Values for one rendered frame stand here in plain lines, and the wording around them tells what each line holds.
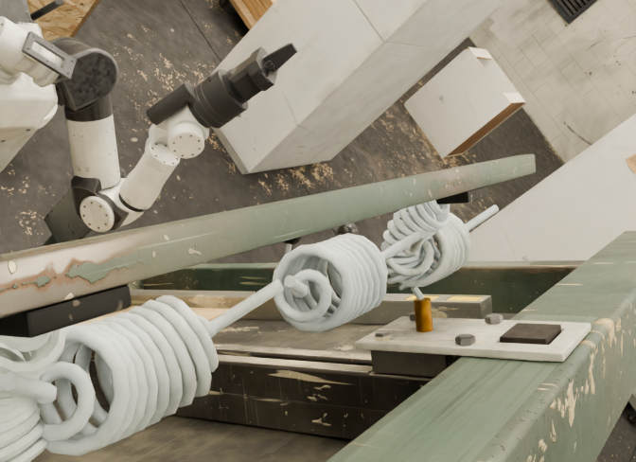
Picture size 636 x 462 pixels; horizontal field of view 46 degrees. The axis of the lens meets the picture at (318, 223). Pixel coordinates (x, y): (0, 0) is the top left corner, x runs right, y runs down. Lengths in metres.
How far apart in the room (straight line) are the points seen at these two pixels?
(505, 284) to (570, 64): 8.01
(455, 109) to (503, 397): 5.76
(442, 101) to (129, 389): 6.00
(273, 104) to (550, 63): 5.89
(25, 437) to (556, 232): 4.61
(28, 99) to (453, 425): 1.04
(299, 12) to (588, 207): 2.14
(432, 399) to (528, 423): 0.08
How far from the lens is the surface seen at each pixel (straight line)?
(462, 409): 0.54
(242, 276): 1.66
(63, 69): 1.28
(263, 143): 3.94
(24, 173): 3.21
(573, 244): 4.87
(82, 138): 1.53
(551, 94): 9.37
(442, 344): 0.67
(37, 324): 0.29
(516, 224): 4.94
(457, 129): 6.27
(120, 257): 0.31
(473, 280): 1.40
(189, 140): 1.39
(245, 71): 1.35
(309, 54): 3.78
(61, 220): 1.97
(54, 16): 3.51
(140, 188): 1.51
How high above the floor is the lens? 2.17
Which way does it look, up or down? 30 degrees down
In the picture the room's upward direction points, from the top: 50 degrees clockwise
